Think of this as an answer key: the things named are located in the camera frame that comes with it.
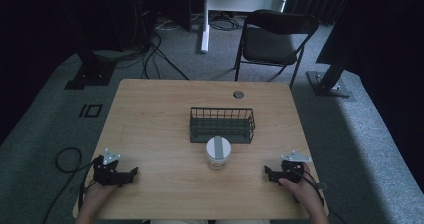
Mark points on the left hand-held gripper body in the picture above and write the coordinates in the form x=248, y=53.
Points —
x=106, y=174

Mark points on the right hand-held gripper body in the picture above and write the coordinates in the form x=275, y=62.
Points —
x=292, y=170

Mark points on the person's left hand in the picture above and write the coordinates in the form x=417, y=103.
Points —
x=98, y=192

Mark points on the person's right hand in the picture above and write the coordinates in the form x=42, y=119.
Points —
x=305, y=190

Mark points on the clear jar with white lid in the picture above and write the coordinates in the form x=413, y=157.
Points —
x=218, y=149

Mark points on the grey round table grommet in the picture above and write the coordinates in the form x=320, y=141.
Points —
x=238, y=94

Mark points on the metal stand with grey base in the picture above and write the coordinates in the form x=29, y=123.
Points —
x=328, y=84

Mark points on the black folding chair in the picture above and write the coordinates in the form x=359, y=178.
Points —
x=268, y=44

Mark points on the dark equipment cabinet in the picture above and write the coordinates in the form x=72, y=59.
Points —
x=156, y=10

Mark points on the dark curtain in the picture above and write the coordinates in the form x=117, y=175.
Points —
x=316, y=0

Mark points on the black stand with base plate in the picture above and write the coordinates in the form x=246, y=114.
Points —
x=91, y=74

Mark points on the white desk frame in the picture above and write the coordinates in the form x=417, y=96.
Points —
x=238, y=3

